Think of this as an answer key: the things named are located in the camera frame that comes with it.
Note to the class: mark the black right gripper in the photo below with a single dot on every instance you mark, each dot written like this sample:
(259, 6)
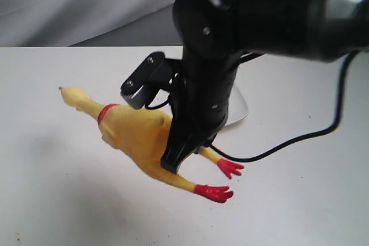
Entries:
(200, 103)

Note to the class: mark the yellow rubber chicken toy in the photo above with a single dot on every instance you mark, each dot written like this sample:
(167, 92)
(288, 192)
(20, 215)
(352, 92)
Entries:
(140, 134)

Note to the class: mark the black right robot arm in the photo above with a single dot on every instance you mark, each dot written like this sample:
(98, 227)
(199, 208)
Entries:
(215, 35)

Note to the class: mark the white square plate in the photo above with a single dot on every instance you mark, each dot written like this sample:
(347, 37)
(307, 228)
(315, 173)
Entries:
(238, 108)

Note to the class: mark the grey backdrop cloth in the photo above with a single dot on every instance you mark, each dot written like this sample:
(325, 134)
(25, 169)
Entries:
(84, 23)

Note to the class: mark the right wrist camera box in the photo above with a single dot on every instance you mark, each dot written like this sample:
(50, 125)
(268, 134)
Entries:
(156, 72)

